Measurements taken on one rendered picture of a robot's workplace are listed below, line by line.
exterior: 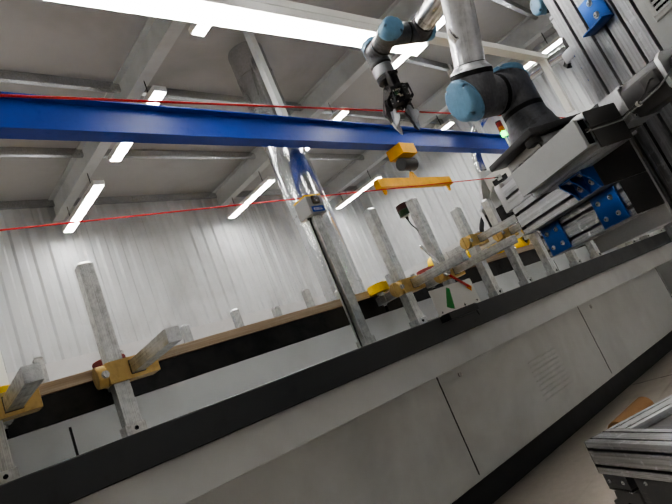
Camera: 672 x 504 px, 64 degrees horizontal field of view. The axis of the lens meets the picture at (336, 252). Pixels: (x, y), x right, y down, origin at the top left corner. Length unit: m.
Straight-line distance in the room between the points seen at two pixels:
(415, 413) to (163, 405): 0.92
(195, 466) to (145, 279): 8.45
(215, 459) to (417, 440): 0.87
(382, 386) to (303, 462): 0.33
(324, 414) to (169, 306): 8.26
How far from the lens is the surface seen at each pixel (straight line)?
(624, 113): 1.39
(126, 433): 1.30
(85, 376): 1.52
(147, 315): 9.52
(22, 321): 8.93
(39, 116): 4.88
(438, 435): 2.10
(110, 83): 7.45
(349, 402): 1.61
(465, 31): 1.59
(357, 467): 1.84
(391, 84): 1.90
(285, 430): 1.47
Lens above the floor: 0.64
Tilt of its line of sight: 12 degrees up
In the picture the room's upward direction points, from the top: 23 degrees counter-clockwise
